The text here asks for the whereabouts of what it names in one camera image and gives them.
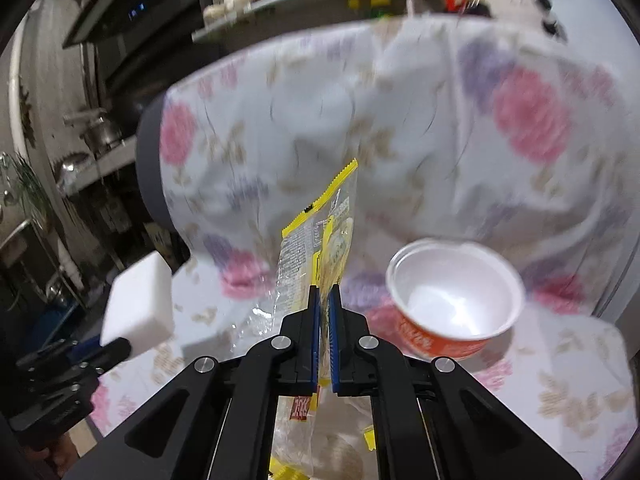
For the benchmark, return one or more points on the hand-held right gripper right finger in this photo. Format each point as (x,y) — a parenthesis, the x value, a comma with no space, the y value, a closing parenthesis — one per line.
(336,340)

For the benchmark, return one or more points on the clear yellow plastic wrapper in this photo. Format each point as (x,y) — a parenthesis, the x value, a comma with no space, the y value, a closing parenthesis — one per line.
(300,260)

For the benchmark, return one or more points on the black range hood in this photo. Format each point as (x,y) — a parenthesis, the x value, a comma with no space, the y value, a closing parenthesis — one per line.
(130,5)

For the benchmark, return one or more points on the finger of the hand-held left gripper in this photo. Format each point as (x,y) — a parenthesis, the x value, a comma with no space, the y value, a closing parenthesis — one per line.
(112,352)
(82,350)

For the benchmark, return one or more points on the orange white noodle cup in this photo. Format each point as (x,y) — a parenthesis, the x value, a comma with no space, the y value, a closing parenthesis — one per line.
(455,300)

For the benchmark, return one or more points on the white foam block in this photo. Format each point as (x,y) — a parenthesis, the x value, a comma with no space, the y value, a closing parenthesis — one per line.
(137,305)

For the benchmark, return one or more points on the yellow pack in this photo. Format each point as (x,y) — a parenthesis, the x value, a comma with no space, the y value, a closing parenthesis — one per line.
(377,1)

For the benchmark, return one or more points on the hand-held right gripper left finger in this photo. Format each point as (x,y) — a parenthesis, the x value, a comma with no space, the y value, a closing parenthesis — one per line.
(314,340)

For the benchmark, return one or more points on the floral cloth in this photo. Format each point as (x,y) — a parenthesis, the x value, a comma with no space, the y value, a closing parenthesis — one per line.
(400,135)

